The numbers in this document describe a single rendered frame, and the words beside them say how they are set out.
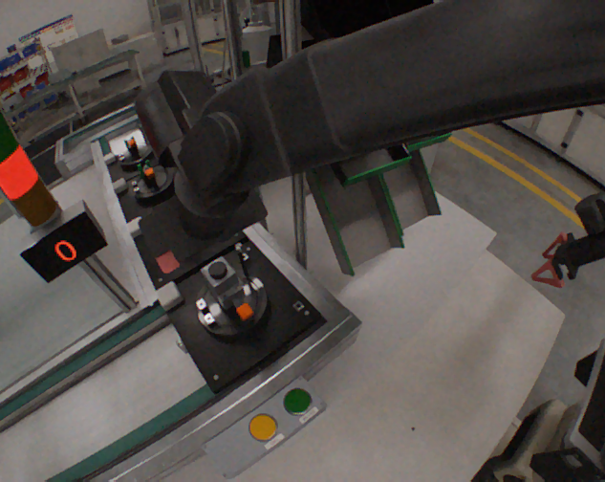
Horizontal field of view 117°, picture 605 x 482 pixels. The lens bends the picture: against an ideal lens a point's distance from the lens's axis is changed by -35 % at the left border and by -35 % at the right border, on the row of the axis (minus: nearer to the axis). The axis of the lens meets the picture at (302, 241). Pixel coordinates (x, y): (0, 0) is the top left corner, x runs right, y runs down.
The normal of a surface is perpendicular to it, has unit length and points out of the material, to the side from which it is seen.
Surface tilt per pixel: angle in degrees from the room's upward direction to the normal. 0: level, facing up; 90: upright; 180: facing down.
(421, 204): 45
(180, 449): 0
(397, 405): 0
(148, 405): 0
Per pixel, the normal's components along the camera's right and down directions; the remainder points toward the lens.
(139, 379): -0.03, -0.65
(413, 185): 0.33, 0.00
